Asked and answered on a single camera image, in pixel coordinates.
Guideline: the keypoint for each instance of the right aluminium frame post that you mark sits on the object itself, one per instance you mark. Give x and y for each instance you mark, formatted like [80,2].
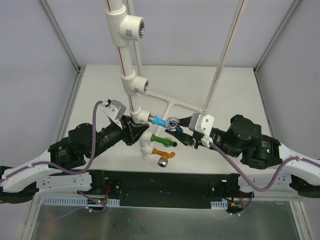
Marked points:
[277,34]

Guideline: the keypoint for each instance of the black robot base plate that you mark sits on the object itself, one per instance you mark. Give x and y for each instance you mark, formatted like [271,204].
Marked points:
[149,189]

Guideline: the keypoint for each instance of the right white cable duct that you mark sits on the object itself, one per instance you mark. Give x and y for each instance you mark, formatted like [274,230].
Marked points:
[219,205]

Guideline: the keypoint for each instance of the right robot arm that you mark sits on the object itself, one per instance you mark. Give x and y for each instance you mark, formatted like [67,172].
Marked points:
[245,139]

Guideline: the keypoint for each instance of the white cable duct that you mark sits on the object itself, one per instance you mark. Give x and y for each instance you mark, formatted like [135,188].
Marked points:
[219,205]
[79,201]

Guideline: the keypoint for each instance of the left white cable duct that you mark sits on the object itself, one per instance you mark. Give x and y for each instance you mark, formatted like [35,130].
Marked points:
[79,201]

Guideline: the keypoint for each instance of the aluminium frame post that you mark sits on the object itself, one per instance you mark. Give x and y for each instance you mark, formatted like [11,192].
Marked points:
[277,34]
[59,34]

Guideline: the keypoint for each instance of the left aluminium frame post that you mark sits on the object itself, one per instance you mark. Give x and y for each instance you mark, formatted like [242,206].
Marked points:
[59,34]

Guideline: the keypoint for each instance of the white PVC pipe stand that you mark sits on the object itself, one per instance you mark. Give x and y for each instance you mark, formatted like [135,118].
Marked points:
[126,31]

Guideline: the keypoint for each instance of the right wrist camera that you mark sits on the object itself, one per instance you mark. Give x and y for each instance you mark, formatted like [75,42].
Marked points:
[202,124]

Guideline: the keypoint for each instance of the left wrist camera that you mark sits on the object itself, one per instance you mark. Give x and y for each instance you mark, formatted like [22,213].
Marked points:
[115,111]

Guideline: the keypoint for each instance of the blue water faucet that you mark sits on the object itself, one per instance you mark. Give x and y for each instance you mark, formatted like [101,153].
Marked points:
[165,122]

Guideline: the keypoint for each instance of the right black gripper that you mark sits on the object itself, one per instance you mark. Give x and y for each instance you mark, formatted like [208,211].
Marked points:
[194,136]

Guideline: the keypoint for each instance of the orange water faucet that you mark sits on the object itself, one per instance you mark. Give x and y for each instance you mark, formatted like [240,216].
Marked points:
[163,157]

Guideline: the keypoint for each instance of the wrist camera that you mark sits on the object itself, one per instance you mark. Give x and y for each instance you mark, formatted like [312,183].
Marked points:
[202,124]
[115,111]

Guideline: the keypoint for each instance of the green water faucet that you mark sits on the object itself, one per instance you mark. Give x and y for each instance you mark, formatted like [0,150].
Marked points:
[166,142]

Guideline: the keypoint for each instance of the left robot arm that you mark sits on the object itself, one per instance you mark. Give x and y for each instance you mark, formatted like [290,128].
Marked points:
[72,155]

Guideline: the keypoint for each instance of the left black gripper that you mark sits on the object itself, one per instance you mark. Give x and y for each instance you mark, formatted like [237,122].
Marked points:
[126,131]

